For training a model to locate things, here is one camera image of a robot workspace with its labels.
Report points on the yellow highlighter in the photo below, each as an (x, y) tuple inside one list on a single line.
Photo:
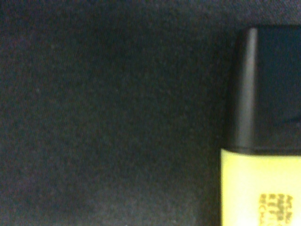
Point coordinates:
[(260, 158)]

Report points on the black tablecloth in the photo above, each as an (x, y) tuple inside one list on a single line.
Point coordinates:
[(111, 111)]

